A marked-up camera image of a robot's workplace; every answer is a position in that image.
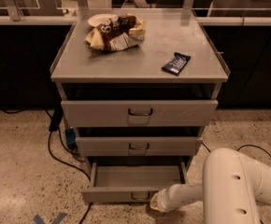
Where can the grey top drawer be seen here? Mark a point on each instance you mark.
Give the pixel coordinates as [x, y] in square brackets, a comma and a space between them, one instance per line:
[159, 113]

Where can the grey bottom drawer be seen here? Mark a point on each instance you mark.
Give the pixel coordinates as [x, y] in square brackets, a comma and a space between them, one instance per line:
[132, 183]

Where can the blue power box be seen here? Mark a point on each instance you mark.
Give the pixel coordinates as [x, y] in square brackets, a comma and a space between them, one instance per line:
[70, 137]

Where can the padded gripper body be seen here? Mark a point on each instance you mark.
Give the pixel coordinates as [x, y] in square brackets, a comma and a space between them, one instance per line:
[164, 201]

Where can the grey drawer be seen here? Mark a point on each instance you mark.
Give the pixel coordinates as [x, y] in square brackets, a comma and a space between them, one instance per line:
[138, 146]
[159, 113]
[132, 183]

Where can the crumpled brown chip bag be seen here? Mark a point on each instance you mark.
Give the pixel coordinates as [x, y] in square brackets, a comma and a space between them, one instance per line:
[119, 32]

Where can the grey metal drawer cabinet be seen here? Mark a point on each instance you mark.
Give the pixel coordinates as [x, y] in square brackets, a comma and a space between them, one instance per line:
[135, 74]

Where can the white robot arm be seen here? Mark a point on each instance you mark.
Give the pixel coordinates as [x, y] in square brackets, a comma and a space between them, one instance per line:
[233, 184]

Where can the grey middle drawer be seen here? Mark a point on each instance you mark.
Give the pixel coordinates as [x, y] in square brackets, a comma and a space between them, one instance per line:
[138, 146]

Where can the dark blue candy bar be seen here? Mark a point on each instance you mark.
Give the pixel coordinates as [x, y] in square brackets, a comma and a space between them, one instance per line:
[176, 65]

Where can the white plate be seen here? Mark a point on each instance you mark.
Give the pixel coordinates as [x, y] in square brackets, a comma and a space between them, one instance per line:
[103, 18]

